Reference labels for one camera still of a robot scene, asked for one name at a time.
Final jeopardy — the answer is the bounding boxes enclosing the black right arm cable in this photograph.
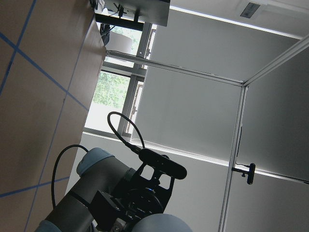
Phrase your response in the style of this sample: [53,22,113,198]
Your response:
[51,111,146,208]

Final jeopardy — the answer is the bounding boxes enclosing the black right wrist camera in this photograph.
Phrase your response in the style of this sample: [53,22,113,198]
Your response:
[115,148,188,208]

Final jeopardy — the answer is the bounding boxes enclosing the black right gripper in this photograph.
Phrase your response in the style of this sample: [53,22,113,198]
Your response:
[90,186,169,232]

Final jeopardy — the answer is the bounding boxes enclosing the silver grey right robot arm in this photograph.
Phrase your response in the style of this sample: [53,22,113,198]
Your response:
[37,148,173,232]

